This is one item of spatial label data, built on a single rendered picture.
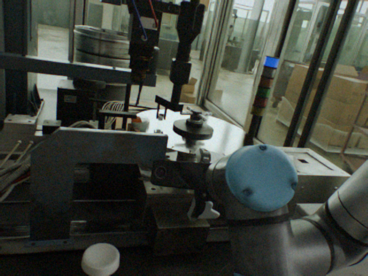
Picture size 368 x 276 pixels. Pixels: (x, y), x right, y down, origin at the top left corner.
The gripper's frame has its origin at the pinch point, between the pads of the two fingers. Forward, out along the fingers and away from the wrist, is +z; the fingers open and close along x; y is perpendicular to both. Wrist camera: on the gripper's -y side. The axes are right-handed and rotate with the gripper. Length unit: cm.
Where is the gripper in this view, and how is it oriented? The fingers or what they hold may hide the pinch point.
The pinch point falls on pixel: (192, 183)
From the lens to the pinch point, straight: 68.1
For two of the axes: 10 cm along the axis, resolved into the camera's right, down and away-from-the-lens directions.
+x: 1.3, -9.7, 2.1
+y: 9.8, 1.6, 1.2
